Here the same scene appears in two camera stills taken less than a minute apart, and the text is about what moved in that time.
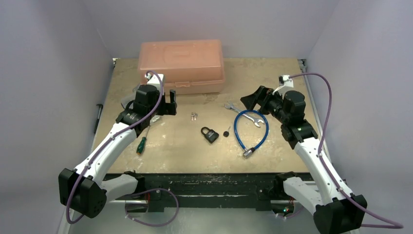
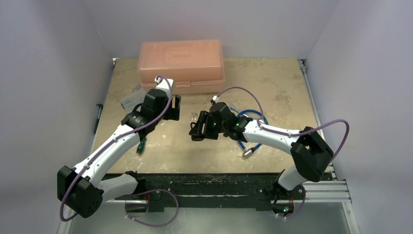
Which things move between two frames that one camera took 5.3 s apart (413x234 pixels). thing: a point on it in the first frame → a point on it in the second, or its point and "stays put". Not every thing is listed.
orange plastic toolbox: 191,66 stays put
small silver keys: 194,115 stays put
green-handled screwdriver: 142,143 stays put
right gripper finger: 251,106 → 209,130
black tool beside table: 101,106 stays put
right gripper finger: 250,101 → 196,131
